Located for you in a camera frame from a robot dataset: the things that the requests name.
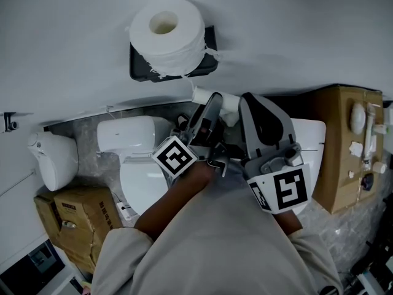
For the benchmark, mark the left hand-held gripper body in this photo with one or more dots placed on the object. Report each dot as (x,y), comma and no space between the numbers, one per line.
(173,157)

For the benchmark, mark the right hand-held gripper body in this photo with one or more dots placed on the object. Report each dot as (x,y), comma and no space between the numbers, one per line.
(291,189)

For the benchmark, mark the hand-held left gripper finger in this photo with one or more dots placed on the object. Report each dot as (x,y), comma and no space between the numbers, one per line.
(205,115)
(218,134)

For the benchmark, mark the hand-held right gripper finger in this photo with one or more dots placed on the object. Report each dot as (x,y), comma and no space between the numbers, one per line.
(250,131)
(285,131)

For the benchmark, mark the white paper core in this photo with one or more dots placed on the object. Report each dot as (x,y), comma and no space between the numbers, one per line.
(199,95)

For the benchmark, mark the white toilet paper roll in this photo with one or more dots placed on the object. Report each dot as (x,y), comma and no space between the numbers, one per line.
(165,54)

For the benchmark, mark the person's left forearm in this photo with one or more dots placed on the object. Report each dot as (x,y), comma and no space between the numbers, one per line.
(175,204)

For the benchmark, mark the person's right forearm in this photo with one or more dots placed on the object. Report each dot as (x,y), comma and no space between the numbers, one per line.
(287,223)

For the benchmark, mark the white boxy smart toilet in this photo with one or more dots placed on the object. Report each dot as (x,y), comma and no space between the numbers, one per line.
(313,134)

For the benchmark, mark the white toilet with rounded tank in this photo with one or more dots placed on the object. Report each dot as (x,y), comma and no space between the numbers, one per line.
(129,131)

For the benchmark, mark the small crumpled white paper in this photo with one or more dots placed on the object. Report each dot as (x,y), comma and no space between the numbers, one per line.
(356,149)

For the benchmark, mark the black toilet paper holder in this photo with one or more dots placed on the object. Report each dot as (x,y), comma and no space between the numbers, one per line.
(210,38)

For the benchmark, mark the large brown cardboard box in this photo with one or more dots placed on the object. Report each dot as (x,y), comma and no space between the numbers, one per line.
(331,152)

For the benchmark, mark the tiny white paper scrap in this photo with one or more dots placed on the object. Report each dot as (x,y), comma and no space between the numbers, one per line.
(351,174)

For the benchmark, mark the white power strip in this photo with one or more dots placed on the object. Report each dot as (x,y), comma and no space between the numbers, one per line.
(126,211)

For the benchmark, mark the white wrapped oval object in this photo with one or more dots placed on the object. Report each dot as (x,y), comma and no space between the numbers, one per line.
(358,118)

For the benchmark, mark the dark blue round object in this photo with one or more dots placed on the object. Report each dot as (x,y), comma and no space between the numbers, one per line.
(368,181)

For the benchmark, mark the white plastic drain pipe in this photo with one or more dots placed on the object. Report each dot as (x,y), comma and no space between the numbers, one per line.
(369,134)

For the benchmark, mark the white cylindrical cap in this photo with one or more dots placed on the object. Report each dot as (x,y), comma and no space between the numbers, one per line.
(379,167)

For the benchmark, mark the white fitting with green tip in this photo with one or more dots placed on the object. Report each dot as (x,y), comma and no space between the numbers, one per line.
(380,129)

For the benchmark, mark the person's light grey shirt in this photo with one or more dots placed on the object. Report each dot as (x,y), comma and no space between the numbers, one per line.
(215,250)

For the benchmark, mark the torn printed cardboard box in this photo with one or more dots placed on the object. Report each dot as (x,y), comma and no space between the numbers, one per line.
(89,223)

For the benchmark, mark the white urinal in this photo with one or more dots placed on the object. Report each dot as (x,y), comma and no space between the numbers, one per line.
(55,161)

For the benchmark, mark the small white bottle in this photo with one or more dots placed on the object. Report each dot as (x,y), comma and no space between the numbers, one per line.
(68,224)

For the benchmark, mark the white appliance with dark panel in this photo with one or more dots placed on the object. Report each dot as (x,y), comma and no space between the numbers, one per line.
(37,263)

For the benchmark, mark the black metal frame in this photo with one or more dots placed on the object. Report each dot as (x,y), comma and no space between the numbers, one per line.
(374,257)

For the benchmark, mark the thin metal wall rod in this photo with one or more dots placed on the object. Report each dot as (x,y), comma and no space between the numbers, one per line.
(17,184)

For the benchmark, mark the black wall bracket with pipe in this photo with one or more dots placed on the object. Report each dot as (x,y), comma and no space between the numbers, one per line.
(12,124)

